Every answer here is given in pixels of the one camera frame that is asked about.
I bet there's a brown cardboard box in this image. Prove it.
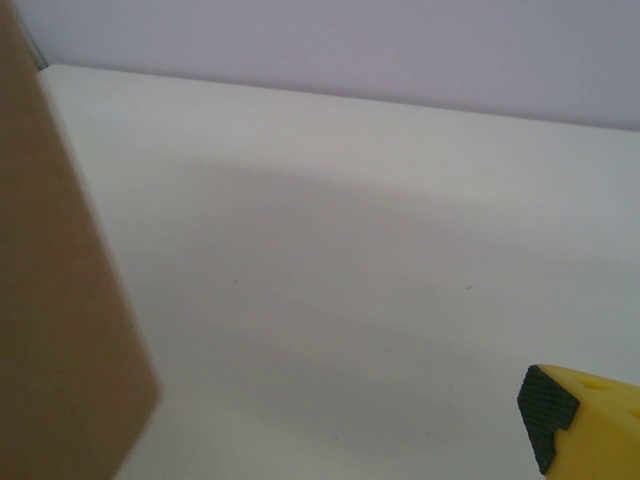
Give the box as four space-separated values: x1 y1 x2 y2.
0 0 166 480

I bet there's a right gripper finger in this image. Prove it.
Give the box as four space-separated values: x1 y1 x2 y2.
516 363 640 480

